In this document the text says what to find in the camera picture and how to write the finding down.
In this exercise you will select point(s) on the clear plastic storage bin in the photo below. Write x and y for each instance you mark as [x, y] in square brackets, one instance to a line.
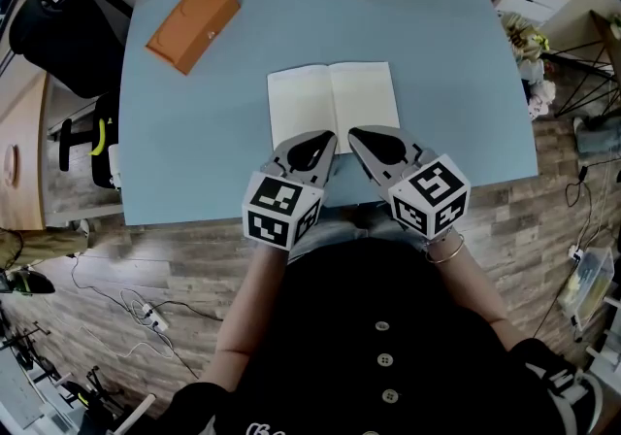
[587, 287]

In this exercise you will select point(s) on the black buttoned shirt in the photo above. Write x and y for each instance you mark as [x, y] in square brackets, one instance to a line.
[388, 316]

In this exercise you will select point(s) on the white power strip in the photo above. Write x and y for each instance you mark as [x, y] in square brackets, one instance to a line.
[155, 317]

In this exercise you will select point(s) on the orange rectangular box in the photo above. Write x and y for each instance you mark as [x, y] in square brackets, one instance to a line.
[191, 27]

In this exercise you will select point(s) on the white-paged book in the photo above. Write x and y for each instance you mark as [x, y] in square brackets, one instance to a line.
[301, 103]

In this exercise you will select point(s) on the black office chair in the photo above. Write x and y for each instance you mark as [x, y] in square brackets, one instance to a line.
[104, 166]

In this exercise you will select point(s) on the wooden side desk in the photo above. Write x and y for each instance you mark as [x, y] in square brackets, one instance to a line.
[22, 132]

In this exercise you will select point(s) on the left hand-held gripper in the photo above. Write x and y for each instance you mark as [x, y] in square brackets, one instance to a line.
[271, 210]

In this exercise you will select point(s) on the person's left forearm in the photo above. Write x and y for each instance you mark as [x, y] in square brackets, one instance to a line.
[247, 307]

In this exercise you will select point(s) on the white plush toy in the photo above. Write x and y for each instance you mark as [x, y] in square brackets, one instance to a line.
[541, 98]

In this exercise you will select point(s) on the pale flower bouquet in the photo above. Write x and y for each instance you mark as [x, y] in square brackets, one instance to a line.
[526, 42]

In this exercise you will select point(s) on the blue-grey cloth bundle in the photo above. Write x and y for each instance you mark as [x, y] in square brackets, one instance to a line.
[599, 137]

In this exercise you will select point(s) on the person's right forearm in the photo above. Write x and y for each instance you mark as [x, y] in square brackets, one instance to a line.
[478, 292]

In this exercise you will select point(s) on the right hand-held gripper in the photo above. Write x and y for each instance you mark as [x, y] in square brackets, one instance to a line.
[432, 190]

